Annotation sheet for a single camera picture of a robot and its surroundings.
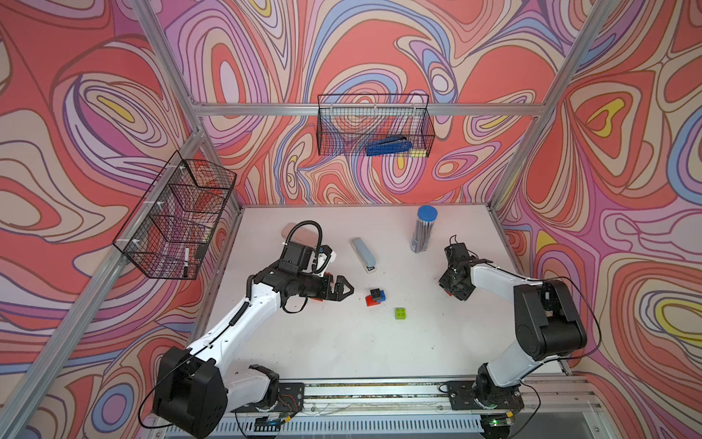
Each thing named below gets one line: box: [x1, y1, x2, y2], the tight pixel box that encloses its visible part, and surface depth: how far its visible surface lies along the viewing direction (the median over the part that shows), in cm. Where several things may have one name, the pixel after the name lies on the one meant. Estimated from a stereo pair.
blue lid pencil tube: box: [410, 204, 439, 254], surface depth 95 cm
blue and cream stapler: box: [351, 237, 377, 274], surface depth 105 cm
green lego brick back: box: [394, 307, 407, 321], surface depth 90 cm
